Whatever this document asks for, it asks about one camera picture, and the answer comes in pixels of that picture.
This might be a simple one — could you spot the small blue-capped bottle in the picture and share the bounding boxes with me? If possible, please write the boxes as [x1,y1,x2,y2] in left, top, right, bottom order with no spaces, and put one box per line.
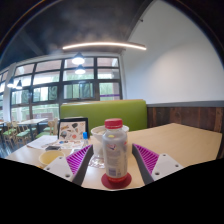
[82,131,89,146]

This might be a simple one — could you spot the long linear ceiling light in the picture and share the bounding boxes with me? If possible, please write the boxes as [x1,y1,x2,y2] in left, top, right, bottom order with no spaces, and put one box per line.
[61,41,147,52]

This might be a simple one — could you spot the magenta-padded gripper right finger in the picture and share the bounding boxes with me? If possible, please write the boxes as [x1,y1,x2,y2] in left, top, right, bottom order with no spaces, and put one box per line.
[131,143,184,186]

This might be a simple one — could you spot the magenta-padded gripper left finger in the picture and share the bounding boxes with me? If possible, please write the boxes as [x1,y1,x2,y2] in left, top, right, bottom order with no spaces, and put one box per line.
[43,144,94,187]

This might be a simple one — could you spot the clear plastic wrapper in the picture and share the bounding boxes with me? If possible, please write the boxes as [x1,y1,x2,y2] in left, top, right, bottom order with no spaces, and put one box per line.
[88,153,107,170]

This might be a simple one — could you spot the wooden chairs with green seats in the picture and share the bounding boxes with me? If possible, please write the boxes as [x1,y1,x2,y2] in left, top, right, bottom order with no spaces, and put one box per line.
[0,118,59,148]

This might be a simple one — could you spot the black-framed picture stand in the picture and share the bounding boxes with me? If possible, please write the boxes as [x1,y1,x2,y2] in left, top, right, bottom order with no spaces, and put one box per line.
[57,117,90,140]

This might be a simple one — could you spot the white bowl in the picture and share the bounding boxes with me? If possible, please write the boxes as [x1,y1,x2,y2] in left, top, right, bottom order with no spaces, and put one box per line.
[90,124,130,158]

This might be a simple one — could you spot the red-capped clear drink bottle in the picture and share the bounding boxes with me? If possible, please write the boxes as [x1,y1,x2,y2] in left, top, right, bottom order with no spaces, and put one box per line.
[101,117,129,184]

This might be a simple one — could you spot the flat round red coaster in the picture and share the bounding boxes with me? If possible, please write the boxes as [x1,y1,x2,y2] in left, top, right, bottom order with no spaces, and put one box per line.
[100,171,133,190]

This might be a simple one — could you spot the green upholstered bench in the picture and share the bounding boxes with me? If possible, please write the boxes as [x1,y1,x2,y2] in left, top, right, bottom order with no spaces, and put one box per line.
[59,98,148,134]

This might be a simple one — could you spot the white paper sheet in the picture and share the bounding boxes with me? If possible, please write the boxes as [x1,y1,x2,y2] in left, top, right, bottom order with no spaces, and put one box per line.
[26,134,59,150]

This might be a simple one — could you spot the wooden dining table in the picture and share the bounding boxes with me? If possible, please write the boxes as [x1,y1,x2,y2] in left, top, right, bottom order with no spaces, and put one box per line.
[16,117,49,134]

